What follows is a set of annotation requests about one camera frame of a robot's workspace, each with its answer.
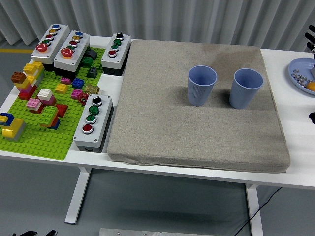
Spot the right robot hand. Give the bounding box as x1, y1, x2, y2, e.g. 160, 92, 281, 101
304, 24, 315, 59

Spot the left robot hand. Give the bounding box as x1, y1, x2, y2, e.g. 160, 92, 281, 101
7, 230, 58, 236

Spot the blue ribbed cup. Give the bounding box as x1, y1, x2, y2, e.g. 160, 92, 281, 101
188, 65, 218, 107
229, 68, 264, 110

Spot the blue plate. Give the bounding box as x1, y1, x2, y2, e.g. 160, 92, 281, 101
287, 57, 315, 95

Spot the white table leg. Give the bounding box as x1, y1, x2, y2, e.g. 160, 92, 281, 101
245, 183, 264, 236
64, 167, 93, 225

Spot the green studded baseplate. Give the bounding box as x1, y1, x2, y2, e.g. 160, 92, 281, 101
0, 46, 106, 161

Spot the blue yellow grey brick stack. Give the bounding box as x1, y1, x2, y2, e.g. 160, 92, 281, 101
0, 112, 27, 142

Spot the green orange blue brick stack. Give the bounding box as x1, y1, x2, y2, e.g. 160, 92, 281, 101
38, 105, 61, 130

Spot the red toy brick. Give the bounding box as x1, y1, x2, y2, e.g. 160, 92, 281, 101
55, 104, 69, 118

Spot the pink white red brick stack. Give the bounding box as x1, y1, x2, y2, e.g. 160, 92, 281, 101
26, 97, 44, 114

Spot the four-button control box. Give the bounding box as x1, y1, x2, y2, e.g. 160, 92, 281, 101
73, 94, 115, 153
100, 33, 132, 76

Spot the magenta toy brick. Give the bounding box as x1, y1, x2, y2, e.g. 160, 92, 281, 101
71, 88, 84, 100

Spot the yellow toy brick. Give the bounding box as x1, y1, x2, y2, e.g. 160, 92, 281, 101
55, 83, 68, 95

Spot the brown yellow red brick stack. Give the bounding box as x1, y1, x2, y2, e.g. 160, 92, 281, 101
11, 71, 37, 100

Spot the brass pipe fitting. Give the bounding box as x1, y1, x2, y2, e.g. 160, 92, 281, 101
85, 85, 100, 96

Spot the blue toy brick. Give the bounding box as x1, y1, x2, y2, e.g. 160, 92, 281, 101
72, 77, 86, 89

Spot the yellow white green brick stack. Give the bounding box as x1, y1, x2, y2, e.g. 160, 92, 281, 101
23, 61, 45, 86

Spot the grey pleated curtain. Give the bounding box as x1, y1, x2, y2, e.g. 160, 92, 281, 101
0, 0, 315, 54

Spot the grey-brown mat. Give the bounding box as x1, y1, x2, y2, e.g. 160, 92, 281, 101
107, 39, 291, 174

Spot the grey sloped toy brick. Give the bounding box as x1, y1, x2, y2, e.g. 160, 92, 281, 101
86, 66, 98, 79

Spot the dark green toy brick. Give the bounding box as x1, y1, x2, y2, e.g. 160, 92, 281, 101
81, 56, 94, 68

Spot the five-button control box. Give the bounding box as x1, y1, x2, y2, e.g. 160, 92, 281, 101
31, 24, 71, 72
53, 30, 91, 79

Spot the black floor cable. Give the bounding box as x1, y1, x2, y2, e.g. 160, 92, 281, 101
232, 186, 283, 236

